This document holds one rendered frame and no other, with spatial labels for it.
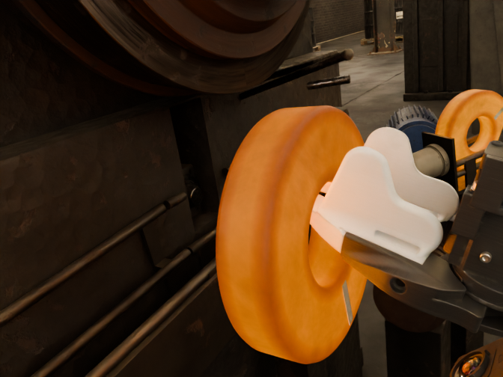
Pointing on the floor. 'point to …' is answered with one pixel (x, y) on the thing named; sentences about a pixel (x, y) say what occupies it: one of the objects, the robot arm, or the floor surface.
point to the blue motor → (414, 124)
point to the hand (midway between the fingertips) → (307, 203)
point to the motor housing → (414, 337)
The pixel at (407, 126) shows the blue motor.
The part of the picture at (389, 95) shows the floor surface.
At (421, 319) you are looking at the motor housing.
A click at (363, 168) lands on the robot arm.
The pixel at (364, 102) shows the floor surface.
